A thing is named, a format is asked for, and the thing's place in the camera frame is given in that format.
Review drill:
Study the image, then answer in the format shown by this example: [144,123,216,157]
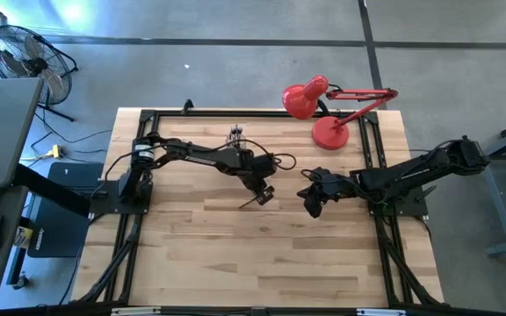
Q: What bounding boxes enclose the black floor fan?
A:
[0,24,79,123]

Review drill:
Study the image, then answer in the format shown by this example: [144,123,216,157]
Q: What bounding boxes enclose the yellow tag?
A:
[15,226,34,251]

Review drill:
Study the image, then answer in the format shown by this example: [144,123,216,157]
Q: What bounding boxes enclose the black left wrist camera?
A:
[250,154,278,177]

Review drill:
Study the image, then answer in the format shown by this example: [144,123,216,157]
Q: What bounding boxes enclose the black pen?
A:
[238,197,263,210]

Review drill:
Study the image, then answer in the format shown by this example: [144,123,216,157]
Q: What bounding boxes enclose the silver aluminium bracket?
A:
[111,306,162,316]
[357,308,408,316]

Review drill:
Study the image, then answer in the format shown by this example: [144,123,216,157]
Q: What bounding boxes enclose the black desk support beam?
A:
[13,164,92,219]

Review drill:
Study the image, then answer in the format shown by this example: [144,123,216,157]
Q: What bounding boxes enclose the red desk lamp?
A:
[281,74,399,151]

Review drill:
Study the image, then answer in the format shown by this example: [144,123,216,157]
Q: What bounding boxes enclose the black computer case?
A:
[27,162,105,259]

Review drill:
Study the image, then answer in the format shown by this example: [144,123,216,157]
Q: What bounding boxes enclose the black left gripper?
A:
[240,173,277,206]

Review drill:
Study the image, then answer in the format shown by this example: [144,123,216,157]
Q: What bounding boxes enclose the black aluminium table frame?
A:
[70,109,445,316]

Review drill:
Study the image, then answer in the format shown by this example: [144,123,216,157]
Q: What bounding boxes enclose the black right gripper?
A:
[296,166,346,219]

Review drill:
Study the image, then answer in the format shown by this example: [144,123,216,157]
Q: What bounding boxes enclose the yellow power plug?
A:
[22,144,64,162]

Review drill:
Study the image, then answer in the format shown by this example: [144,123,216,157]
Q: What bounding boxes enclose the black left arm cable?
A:
[217,138,299,173]

